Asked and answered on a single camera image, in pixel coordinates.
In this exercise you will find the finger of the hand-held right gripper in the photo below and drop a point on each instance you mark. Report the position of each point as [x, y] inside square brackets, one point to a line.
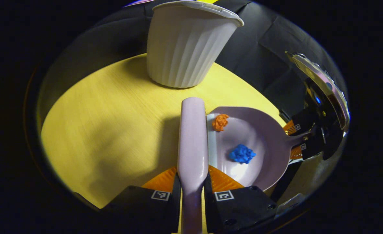
[311, 148]
[303, 122]

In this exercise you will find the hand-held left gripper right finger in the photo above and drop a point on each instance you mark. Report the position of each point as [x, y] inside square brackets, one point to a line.
[243, 208]

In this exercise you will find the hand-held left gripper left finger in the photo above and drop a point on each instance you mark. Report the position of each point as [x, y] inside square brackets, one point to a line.
[146, 211]

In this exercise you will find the pink dustpan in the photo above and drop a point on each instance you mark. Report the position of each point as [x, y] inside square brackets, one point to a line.
[259, 130]

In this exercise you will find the blue paper ball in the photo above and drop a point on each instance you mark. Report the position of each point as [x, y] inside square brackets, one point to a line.
[242, 154]

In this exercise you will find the small pink broom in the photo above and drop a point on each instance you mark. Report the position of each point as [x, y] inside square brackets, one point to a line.
[193, 146]

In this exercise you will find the orange paper ball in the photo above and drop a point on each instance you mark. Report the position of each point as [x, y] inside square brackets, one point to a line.
[220, 122]

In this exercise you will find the white ribbed garbage bin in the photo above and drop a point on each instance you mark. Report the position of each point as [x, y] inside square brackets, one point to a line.
[185, 48]

